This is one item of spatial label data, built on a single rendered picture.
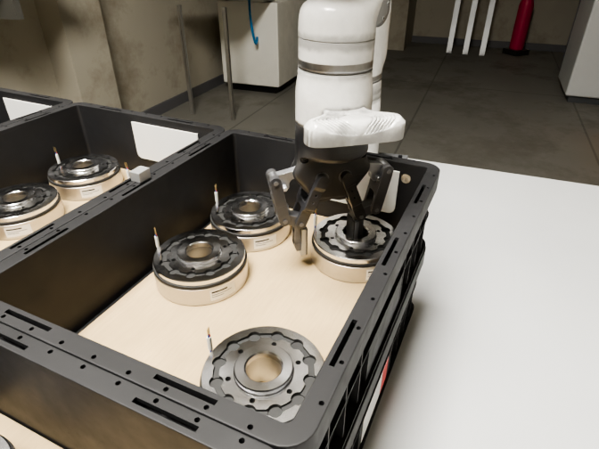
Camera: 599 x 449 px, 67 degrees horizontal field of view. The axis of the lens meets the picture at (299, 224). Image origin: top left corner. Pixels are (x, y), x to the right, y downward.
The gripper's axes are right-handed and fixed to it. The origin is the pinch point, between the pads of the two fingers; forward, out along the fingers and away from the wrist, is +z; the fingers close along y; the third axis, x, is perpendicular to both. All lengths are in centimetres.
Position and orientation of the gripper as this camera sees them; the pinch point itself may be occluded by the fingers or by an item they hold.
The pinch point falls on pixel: (327, 237)
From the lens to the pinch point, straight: 52.5
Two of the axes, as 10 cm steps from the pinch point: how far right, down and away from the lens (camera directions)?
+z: -0.1, 8.5, 5.3
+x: 2.5, 5.1, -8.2
